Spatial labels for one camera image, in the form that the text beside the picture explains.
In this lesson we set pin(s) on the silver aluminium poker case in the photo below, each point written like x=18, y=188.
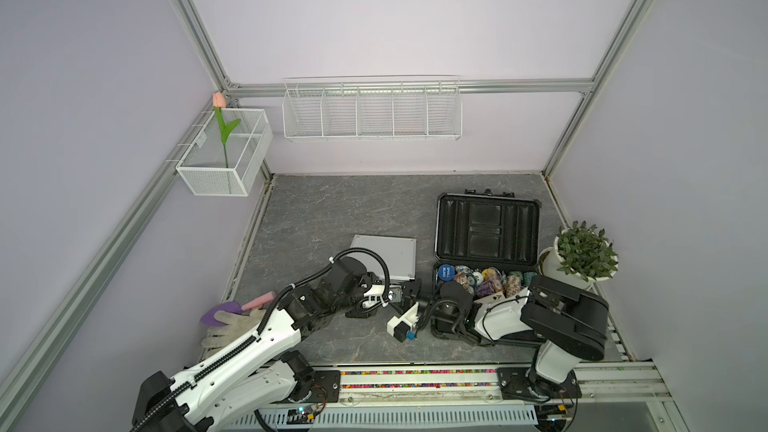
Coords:
x=399, y=253

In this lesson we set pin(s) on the dark grey poker case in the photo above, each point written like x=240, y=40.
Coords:
x=486, y=230

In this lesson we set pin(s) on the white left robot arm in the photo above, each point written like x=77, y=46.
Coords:
x=262, y=364

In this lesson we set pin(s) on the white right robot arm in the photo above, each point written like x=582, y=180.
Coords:
x=564, y=325

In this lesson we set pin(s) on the blue small blind button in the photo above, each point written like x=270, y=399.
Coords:
x=445, y=272

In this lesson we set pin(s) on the orange blue chip stack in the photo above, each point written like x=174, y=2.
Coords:
x=514, y=284

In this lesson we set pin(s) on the white plant pot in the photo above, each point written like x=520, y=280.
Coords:
x=549, y=265

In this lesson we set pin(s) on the green potted plant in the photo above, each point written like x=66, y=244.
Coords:
x=586, y=250

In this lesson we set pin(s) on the pink purple toy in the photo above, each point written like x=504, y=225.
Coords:
x=234, y=309

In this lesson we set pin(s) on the pink artificial tulip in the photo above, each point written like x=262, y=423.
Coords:
x=225, y=128

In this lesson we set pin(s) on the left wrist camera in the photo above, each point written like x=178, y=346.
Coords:
x=376, y=296

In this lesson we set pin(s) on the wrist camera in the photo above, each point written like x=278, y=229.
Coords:
x=404, y=327
x=376, y=296

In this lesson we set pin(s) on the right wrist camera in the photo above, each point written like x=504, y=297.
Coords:
x=404, y=327

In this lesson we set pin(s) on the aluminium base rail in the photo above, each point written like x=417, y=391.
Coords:
x=427, y=397

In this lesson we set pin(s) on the white wire wall shelf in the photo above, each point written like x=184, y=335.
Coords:
x=367, y=116

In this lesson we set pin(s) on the aluminium horizontal frame bar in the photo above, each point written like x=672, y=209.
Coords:
x=395, y=83

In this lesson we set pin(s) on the white mesh wall basket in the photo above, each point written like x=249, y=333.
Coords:
x=202, y=165

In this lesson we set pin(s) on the aluminium frame corner post left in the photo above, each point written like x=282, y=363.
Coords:
x=196, y=32

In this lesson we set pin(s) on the aluminium frame corner post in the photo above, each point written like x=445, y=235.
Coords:
x=196, y=32
x=628, y=26

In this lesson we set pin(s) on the aluminium frame corner post right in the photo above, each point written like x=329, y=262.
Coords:
x=628, y=26

